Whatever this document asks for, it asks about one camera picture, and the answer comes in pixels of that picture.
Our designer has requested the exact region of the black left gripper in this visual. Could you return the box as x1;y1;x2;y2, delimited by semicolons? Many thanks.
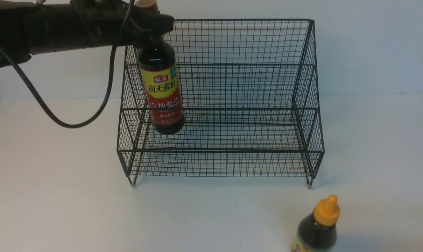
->
125;0;175;48

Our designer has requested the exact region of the red-capped soy sauce bottle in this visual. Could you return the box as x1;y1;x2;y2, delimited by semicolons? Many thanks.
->
134;0;185;135

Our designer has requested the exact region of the yellow-capped dark sauce bottle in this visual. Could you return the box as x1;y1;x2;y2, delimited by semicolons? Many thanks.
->
290;194;341;252

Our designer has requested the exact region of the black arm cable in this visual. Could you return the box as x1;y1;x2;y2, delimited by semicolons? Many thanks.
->
0;0;135;129

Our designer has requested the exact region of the black wire mesh rack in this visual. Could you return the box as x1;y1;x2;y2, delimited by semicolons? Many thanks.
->
117;19;325;189

